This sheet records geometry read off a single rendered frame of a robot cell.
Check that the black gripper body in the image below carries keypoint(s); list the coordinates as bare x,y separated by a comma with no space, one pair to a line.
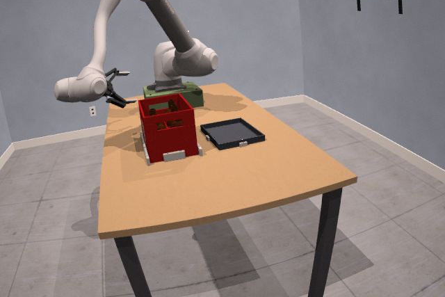
107,91

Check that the red bottle crate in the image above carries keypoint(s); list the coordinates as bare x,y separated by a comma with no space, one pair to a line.
159,142

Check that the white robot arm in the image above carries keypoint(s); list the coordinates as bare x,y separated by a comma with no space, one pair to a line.
182,56

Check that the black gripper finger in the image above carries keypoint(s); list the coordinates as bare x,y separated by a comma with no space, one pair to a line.
117,73
118,100

